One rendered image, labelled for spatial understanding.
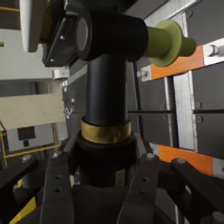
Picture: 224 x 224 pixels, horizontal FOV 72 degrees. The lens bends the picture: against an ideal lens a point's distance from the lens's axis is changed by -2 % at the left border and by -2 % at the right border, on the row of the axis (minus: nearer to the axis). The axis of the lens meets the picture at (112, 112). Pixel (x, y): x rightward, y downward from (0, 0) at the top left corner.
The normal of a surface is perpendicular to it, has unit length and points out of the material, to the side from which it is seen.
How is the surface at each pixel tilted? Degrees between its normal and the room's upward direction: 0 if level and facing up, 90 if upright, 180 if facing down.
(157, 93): 0
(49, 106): 90
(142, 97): 0
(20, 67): 90
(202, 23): 0
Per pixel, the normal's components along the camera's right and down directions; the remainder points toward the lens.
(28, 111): 0.48, 0.00
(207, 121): -0.87, 0.12
